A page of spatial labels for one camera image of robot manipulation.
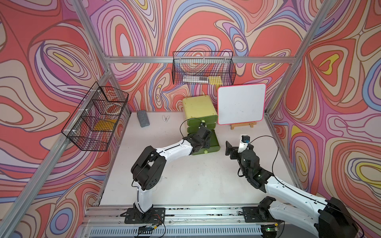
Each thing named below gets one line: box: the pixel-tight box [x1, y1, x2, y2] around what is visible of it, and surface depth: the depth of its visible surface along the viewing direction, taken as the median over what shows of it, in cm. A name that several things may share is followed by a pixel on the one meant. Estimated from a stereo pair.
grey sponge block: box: [136, 110, 151, 128], surface depth 114 cm
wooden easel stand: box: [230, 121, 257, 130], surface depth 107 cm
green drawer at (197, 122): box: [187, 115, 218, 127], surface depth 92 cm
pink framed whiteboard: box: [217, 83, 267, 125], surface depth 104 cm
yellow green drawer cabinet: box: [182, 95, 219, 123], surface depth 95 cm
